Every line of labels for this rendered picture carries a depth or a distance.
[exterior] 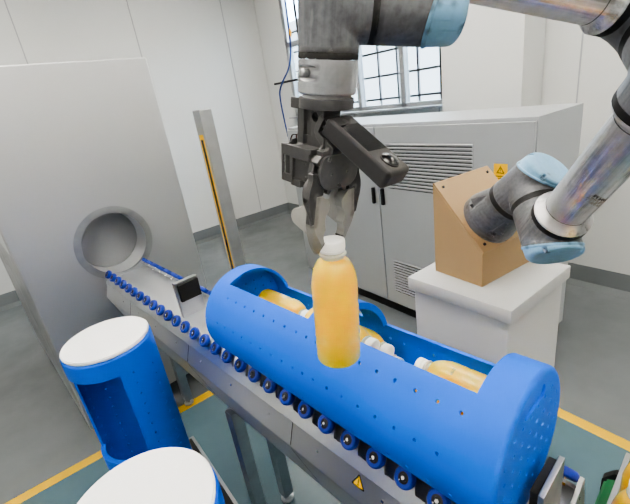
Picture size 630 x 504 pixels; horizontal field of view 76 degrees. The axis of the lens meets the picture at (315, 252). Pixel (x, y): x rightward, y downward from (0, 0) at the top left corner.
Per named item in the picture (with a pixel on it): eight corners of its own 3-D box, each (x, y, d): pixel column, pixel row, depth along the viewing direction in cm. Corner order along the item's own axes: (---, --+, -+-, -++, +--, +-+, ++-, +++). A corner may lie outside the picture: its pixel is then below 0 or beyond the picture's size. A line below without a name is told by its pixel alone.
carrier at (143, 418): (149, 492, 180) (130, 559, 154) (81, 326, 148) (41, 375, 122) (213, 479, 182) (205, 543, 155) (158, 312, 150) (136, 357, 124)
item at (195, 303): (203, 306, 171) (194, 273, 165) (207, 308, 168) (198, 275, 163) (181, 316, 165) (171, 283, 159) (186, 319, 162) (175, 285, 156)
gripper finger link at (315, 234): (296, 243, 62) (305, 184, 59) (322, 256, 58) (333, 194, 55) (280, 245, 60) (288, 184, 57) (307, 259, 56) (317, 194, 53)
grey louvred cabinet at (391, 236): (347, 258, 434) (330, 119, 381) (561, 330, 269) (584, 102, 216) (307, 276, 405) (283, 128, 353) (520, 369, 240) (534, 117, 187)
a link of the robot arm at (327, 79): (371, 61, 50) (323, 60, 45) (368, 100, 52) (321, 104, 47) (328, 59, 54) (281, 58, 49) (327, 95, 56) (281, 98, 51)
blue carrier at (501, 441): (284, 324, 144) (271, 251, 134) (554, 455, 82) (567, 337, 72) (215, 365, 127) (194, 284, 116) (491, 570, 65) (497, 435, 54)
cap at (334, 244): (348, 248, 60) (348, 236, 60) (340, 257, 57) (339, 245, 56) (324, 246, 62) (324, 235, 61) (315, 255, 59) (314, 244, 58)
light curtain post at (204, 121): (274, 413, 236) (204, 109, 174) (280, 417, 231) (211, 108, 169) (265, 419, 232) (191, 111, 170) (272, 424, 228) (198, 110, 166)
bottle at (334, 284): (365, 347, 68) (361, 243, 61) (353, 372, 62) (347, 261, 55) (326, 340, 70) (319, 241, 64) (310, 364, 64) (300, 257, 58)
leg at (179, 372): (191, 398, 258) (164, 314, 235) (195, 402, 254) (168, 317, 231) (183, 403, 255) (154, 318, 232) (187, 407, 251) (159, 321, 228)
